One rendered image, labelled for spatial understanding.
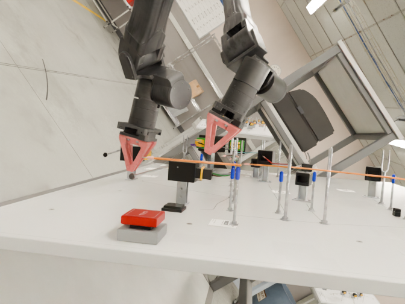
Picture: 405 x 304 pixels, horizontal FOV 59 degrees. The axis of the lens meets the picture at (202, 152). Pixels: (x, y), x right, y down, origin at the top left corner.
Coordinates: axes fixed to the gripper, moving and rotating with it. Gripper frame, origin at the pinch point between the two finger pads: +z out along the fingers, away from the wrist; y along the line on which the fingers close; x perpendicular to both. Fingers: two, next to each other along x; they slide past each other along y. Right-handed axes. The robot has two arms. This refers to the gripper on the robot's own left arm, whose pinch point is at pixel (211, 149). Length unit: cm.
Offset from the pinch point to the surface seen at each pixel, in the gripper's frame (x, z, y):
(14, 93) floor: 166, 55, 166
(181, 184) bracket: 1.8, 9.3, -1.3
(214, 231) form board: -8.6, 8.9, -18.1
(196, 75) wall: 188, -44, 726
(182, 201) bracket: -0.1, 12.1, -1.4
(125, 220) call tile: 2.5, 10.7, -28.1
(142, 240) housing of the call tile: -0.8, 11.7, -28.3
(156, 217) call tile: -0.9, 8.5, -27.1
